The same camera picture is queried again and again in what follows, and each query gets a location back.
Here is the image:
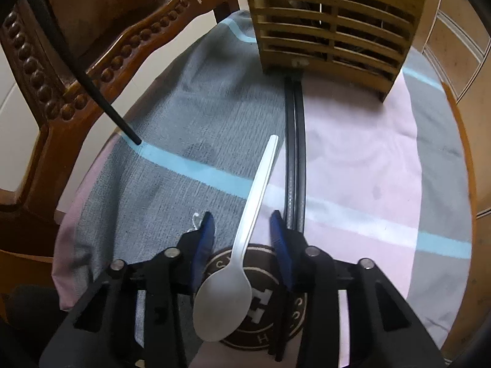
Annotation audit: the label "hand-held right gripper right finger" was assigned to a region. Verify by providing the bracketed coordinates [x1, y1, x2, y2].
[269, 210, 447, 368]

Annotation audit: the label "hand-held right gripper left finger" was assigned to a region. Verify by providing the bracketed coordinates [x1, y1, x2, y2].
[38, 211, 217, 368]

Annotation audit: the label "carved wooden chair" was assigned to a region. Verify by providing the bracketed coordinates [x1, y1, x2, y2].
[0, 0, 240, 288]

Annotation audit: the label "kitchen counter cabinets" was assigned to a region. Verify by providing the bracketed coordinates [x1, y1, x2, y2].
[416, 0, 491, 104]

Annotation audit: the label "wooden slatted utensil holder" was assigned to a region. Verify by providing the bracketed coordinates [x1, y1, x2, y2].
[240, 0, 427, 103]

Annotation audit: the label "white plastic spoon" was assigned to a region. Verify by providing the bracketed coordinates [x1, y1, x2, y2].
[192, 135, 279, 343]

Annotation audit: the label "pink grey striped cloth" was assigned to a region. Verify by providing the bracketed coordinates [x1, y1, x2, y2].
[52, 8, 473, 368]

